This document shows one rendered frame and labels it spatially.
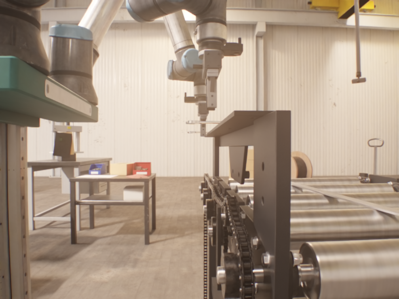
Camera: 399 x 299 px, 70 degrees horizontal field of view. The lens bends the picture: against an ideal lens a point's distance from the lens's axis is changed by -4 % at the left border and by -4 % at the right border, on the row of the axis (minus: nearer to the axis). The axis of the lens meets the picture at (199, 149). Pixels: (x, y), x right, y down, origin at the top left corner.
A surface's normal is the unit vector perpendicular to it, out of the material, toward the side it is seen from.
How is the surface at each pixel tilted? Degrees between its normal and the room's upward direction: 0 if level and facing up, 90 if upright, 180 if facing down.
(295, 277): 76
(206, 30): 90
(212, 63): 90
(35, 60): 90
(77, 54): 90
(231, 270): 56
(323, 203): 65
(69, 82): 70
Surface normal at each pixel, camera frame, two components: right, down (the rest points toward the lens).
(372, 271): 0.03, -0.33
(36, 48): 0.93, -0.34
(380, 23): 0.03, 0.00
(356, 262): 0.03, -0.59
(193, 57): 0.41, 0.08
